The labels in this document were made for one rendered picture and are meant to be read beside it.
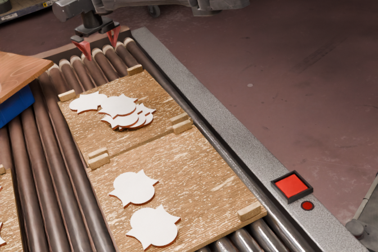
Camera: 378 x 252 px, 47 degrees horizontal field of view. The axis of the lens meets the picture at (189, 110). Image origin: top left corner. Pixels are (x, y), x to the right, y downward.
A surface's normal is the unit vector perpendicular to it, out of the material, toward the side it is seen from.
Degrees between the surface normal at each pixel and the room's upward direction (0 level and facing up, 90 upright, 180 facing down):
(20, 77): 0
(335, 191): 0
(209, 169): 0
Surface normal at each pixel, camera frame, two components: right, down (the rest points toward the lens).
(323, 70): -0.15, -0.80
